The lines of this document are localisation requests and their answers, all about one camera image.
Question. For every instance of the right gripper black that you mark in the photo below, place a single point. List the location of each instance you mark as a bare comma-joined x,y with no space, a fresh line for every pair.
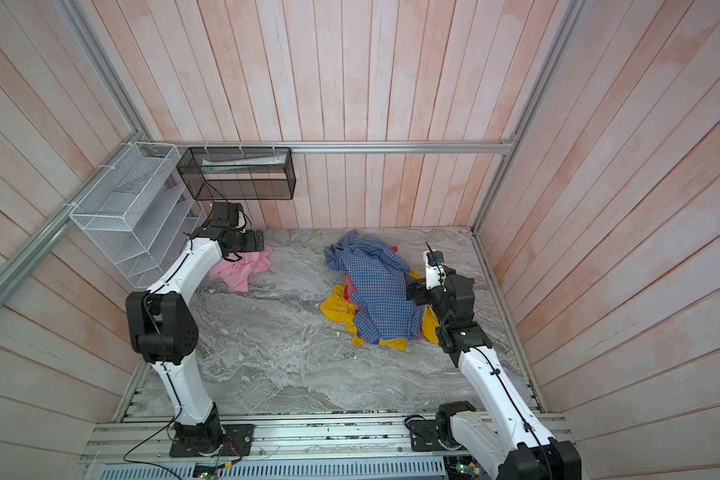
421,290

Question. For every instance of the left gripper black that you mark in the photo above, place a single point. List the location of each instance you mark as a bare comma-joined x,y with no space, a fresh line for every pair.
251,244

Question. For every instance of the pink cloth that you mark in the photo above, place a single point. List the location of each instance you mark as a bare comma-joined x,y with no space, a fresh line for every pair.
237,275

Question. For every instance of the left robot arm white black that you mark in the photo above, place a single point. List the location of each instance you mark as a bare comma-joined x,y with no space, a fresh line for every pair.
164,332

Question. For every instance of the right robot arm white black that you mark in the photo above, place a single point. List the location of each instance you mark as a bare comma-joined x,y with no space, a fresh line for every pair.
516,444

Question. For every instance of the blue checkered cloth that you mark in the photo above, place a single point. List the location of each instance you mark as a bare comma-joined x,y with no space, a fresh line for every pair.
390,320

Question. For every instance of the yellow cloth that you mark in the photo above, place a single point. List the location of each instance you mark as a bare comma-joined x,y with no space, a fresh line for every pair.
339,309

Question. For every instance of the paper in black basket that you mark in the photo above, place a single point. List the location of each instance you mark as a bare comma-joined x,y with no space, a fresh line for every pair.
255,165

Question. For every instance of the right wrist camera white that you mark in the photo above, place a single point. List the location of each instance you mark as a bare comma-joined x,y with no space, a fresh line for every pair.
434,269

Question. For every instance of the black wire mesh basket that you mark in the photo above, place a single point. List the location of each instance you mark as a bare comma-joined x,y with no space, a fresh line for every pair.
236,187

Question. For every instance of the white wire mesh shelf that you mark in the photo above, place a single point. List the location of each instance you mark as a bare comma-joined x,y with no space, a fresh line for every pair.
135,216

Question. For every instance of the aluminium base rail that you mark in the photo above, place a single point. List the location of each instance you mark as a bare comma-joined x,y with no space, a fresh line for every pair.
376,445

